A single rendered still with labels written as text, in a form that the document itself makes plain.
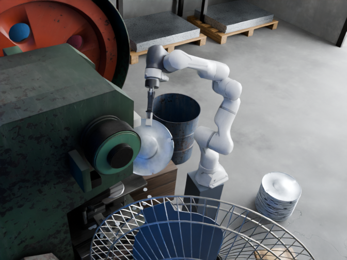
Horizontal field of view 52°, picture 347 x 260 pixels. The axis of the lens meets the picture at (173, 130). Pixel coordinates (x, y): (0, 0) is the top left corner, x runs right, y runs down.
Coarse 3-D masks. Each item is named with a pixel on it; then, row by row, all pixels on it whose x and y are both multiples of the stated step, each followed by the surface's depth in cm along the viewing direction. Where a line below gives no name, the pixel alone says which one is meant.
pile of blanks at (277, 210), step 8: (264, 192) 258; (256, 200) 273; (264, 200) 261; (272, 200) 256; (296, 200) 255; (264, 208) 264; (272, 208) 259; (280, 208) 256; (288, 208) 258; (264, 216) 268; (272, 216) 263; (280, 216) 262; (288, 216) 266
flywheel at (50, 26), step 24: (0, 0) 129; (24, 0) 134; (48, 0) 140; (72, 0) 146; (0, 24) 137; (48, 24) 149; (72, 24) 155; (96, 24) 158; (0, 48) 142; (24, 48) 148; (96, 48) 170
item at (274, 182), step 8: (264, 176) 268; (272, 176) 269; (280, 176) 270; (288, 176) 270; (264, 184) 262; (272, 184) 263; (280, 184) 263; (288, 184) 263; (296, 184) 265; (272, 192) 256; (280, 192) 257; (288, 192) 258; (296, 192) 258; (280, 200) 251; (288, 200) 252
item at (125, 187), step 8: (128, 176) 184; (136, 176) 185; (120, 184) 179; (128, 184) 180; (136, 184) 180; (144, 184) 181; (112, 192) 174; (120, 192) 175; (128, 192) 176; (104, 200) 171; (112, 200) 171; (120, 200) 179
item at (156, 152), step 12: (144, 120) 180; (144, 132) 180; (156, 132) 180; (168, 132) 180; (144, 144) 179; (156, 144) 179; (168, 144) 180; (144, 156) 179; (156, 156) 179; (168, 156) 179; (144, 168) 179; (156, 168) 179
